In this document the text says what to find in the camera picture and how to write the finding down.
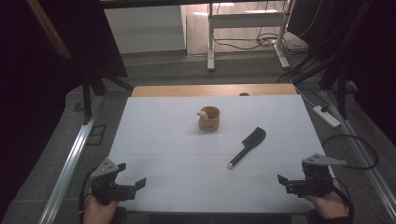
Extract black metal stand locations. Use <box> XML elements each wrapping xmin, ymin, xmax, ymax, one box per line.
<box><xmin>81</xmin><ymin>72</ymin><xmax>135</xmax><ymax>125</ymax></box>
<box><xmin>319</xmin><ymin>60</ymin><xmax>351</xmax><ymax>120</ymax></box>

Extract aluminium rail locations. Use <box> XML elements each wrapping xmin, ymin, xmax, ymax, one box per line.
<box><xmin>321</xmin><ymin>90</ymin><xmax>396</xmax><ymax>220</ymax></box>
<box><xmin>37</xmin><ymin>95</ymin><xmax>105</xmax><ymax>224</ymax></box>

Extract black cable bundle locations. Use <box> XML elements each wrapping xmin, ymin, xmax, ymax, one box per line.
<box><xmin>276</xmin><ymin>0</ymin><xmax>375</xmax><ymax>84</ymax></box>

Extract wooden beam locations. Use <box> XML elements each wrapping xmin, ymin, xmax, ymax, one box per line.
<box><xmin>25</xmin><ymin>0</ymin><xmax>73</xmax><ymax>61</ymax></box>

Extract tan cup with animal figure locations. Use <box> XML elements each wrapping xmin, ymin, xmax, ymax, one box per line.
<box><xmin>196</xmin><ymin>105</ymin><xmax>221</xmax><ymax>132</ymax></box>

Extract black floor plate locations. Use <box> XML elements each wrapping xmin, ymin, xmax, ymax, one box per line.
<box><xmin>86</xmin><ymin>124</ymin><xmax>107</xmax><ymax>147</ymax></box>

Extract black comb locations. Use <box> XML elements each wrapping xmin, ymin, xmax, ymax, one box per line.
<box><xmin>228</xmin><ymin>126</ymin><xmax>267</xmax><ymax>170</ymax></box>

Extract wooden table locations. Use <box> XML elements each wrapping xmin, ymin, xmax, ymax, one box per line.
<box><xmin>131</xmin><ymin>83</ymin><xmax>297</xmax><ymax>98</ymax></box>

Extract white table mat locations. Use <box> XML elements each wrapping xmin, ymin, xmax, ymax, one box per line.
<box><xmin>106</xmin><ymin>94</ymin><xmax>335</xmax><ymax>214</ymax></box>

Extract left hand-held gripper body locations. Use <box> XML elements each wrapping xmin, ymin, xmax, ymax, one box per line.
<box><xmin>90</xmin><ymin>158</ymin><xmax>138</xmax><ymax>205</ymax></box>

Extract white cable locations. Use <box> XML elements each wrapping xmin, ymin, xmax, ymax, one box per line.
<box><xmin>290</xmin><ymin>77</ymin><xmax>319</xmax><ymax>108</ymax></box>

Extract white desk frame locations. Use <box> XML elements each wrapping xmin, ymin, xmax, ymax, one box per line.
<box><xmin>206</xmin><ymin>0</ymin><xmax>296</xmax><ymax>72</ymax></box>

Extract black floor cables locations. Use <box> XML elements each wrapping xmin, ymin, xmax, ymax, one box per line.
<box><xmin>213</xmin><ymin>31</ymin><xmax>309</xmax><ymax>56</ymax></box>

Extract right hand-held gripper cable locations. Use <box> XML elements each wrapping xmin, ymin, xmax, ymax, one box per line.
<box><xmin>331</xmin><ymin>176</ymin><xmax>355</xmax><ymax>218</ymax></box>

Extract white power strip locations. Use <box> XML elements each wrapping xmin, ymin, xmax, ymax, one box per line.
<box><xmin>312</xmin><ymin>105</ymin><xmax>342</xmax><ymax>129</ymax></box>

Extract black looped cable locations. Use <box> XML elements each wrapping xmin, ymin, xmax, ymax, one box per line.
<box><xmin>321</xmin><ymin>133</ymin><xmax>379</xmax><ymax>171</ymax></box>

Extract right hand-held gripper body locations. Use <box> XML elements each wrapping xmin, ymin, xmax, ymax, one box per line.
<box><xmin>286</xmin><ymin>153</ymin><xmax>347</xmax><ymax>199</ymax></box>

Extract person's left hand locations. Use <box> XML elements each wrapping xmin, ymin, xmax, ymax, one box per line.
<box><xmin>82</xmin><ymin>194</ymin><xmax>120</xmax><ymax>224</ymax></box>

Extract person's right hand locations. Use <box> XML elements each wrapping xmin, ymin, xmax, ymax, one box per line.
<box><xmin>303</xmin><ymin>181</ymin><xmax>349</xmax><ymax>220</ymax></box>

